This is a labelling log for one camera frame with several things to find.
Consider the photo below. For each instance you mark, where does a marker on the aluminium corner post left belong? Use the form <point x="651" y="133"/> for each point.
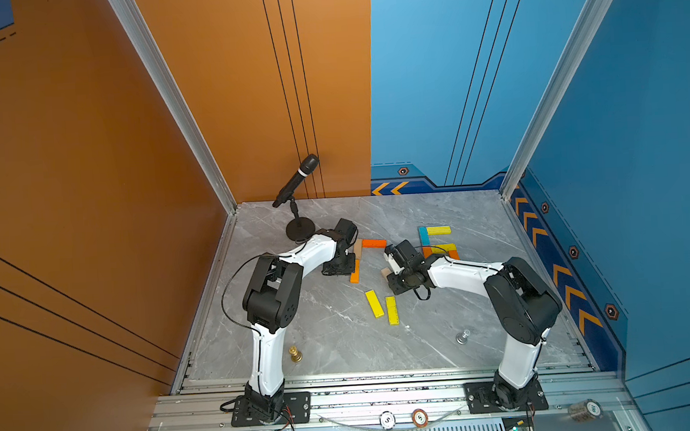
<point x="136" y="27"/>

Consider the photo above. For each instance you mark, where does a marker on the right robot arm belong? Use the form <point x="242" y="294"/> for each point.
<point x="526" y="306"/>

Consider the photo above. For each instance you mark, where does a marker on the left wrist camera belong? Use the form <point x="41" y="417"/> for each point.
<point x="347" y="233"/>

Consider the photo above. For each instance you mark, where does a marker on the yellow block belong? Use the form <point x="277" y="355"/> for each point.
<point x="447" y="248"/>
<point x="375" y="304"/>
<point x="392" y="311"/>
<point x="438" y="230"/>

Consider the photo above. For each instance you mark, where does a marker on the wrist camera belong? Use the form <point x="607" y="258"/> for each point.
<point x="403" y="256"/>
<point x="347" y="233"/>

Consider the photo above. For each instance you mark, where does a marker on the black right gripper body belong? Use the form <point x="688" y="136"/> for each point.
<point x="401" y="282"/>

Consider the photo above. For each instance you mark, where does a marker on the aluminium corner post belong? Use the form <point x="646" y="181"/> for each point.
<point x="136" y="27"/>
<point x="584" y="31"/>

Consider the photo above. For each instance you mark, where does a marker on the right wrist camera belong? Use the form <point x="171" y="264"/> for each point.
<point x="403" y="256"/>

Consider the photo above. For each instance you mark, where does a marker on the aluminium front rail frame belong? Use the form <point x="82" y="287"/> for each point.
<point x="566" y="399"/>

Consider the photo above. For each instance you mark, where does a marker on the long orange block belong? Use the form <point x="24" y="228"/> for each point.
<point x="374" y="243"/>

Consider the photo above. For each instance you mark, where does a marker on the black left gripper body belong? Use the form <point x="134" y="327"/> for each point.
<point x="343" y="267"/>

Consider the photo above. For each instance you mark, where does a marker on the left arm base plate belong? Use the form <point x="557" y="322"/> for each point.
<point x="258" y="411"/>

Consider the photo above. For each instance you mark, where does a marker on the brass chess piece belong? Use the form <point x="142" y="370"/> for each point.
<point x="295" y="354"/>

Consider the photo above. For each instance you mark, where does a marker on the silver chess piece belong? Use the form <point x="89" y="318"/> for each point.
<point x="462" y="337"/>

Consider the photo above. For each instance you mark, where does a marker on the right green circuit board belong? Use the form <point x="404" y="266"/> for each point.
<point x="518" y="424"/>

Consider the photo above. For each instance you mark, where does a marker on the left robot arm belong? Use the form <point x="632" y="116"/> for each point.
<point x="271" y="301"/>

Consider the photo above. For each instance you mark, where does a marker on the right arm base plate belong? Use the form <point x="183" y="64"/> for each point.
<point x="492" y="397"/>

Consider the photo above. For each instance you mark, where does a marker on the aluminium corner post right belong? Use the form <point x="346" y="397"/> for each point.
<point x="584" y="31"/>

